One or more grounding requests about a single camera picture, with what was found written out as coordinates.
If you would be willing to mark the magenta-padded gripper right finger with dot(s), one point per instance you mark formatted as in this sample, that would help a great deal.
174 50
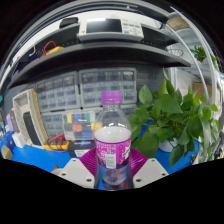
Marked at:
150 170

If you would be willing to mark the black zip case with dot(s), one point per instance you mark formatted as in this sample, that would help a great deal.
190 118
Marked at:
31 128

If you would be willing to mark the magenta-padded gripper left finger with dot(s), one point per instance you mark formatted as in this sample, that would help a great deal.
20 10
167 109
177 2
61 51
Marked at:
76 170

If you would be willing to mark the green potted plant white pot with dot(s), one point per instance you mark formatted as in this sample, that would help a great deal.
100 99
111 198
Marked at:
170 123

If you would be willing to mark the dark workbench shelf unit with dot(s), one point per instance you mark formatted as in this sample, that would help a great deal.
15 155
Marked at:
100 53

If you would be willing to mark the yellow multimeter with leads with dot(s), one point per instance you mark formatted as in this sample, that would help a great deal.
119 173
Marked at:
56 143

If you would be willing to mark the white metal shelf rack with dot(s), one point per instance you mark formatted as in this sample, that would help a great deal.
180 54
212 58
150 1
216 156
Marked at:
200 36

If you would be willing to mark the clear organizer with coloured parts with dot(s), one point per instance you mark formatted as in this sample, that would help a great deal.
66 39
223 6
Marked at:
80 126

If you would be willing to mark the black white-labelled box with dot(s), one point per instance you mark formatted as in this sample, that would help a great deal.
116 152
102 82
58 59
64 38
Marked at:
80 148

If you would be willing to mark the clear purple-capped drink bottle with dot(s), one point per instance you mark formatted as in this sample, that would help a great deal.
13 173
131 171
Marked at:
112 140

